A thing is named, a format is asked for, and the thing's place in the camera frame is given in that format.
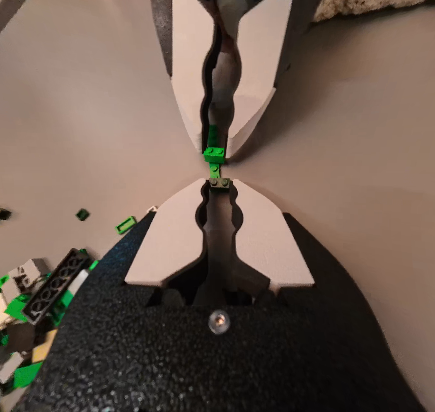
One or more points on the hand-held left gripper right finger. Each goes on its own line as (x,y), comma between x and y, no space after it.
(268,245)

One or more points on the bright green lego brick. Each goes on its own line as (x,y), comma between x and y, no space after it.
(214,154)

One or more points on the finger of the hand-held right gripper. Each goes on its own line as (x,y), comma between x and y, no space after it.
(188,62)
(261,62)

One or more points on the dark green lego brick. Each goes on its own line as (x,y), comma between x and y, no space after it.
(220,185)

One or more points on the small white lego piece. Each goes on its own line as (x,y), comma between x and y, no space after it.
(152,208)

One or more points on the dark lego piece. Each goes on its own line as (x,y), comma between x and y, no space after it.
(4,214)

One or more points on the small dark green lego tile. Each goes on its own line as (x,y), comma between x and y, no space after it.
(82,214)

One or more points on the green flat lego tile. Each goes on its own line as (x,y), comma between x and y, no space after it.
(125,224)

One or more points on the long green lego plate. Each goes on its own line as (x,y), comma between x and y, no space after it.
(214,171)

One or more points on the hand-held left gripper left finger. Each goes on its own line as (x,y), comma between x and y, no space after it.
(170,242)

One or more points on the black long lego plate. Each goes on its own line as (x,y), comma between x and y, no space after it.
(56,284)

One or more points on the pile of lego pieces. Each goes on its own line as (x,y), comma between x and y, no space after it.
(17,308)

